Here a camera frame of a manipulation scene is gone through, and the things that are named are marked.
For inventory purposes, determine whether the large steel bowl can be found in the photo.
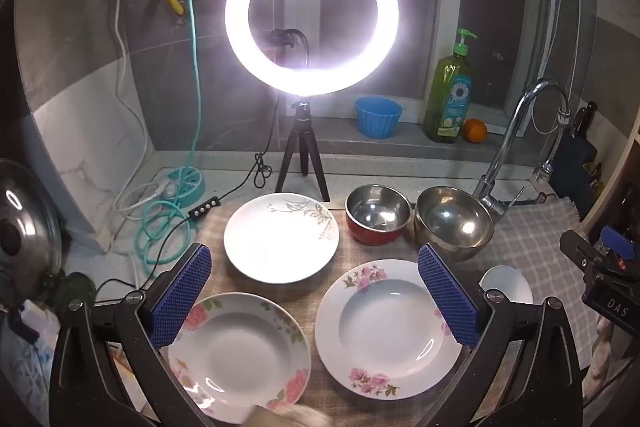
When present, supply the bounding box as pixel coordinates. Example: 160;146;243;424
414;186;496;263

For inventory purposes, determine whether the teal power cable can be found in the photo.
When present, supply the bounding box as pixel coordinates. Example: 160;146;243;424
141;0;221;265

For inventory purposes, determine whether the thin metal hose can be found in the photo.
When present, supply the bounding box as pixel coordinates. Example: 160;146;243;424
567;0;585;132

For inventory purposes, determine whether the green dish soap bottle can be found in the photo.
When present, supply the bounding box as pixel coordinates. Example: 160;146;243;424
422;28;478;144

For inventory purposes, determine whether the grey checked cloth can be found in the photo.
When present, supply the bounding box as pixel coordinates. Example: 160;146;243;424
480;199;601;358

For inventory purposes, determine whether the steel pot lid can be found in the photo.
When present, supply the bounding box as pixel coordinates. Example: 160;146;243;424
0;158;63;308

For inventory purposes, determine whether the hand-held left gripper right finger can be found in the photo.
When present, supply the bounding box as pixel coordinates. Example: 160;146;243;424
416;243;585;427

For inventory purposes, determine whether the chrome faucet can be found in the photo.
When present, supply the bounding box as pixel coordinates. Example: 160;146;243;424
472;79;572;228

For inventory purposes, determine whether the small white bowl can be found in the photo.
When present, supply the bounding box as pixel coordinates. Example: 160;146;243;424
479;265;534;306

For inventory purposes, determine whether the blue ribbed cup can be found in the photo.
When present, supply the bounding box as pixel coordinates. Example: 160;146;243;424
354;96;404;140

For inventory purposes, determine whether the black cable with inline remote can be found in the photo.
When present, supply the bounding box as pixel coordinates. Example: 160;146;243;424
95;147;281;300

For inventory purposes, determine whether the beige checked cloth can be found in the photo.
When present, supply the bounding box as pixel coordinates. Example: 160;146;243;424
172;202;501;427

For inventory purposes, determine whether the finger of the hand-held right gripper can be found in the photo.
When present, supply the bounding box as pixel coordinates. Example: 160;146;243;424
559;231;608;280
599;226;637;264

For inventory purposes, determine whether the dark blue knife holder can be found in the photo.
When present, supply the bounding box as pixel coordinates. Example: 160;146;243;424
552;101;601;202

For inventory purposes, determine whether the white knitted cloth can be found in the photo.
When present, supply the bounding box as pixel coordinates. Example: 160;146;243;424
585;322;632;403

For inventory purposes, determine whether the black gooseneck phone clamp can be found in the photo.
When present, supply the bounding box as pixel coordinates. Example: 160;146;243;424
270;28;313;68

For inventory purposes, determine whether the dark green object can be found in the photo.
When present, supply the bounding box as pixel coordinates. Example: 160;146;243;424
49;272;97;310

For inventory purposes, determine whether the pink floral plate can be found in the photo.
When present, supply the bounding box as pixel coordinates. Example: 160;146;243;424
315;258;468;402
167;292;312;425

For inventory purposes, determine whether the orange fruit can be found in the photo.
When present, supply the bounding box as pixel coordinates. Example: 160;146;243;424
461;118;489;144

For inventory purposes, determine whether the red steel bowl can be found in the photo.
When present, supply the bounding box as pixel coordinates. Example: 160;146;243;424
345;184;413;247

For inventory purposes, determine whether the white plate with leaf print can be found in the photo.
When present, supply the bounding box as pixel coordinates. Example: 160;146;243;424
223;193;341;285

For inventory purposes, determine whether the white cable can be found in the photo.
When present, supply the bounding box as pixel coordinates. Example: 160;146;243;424
112;0;168;220

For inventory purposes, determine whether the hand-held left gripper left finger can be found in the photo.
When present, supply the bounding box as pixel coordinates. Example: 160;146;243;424
49;243;213;427

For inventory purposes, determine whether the white ring light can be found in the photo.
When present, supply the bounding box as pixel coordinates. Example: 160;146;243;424
224;0;401;98

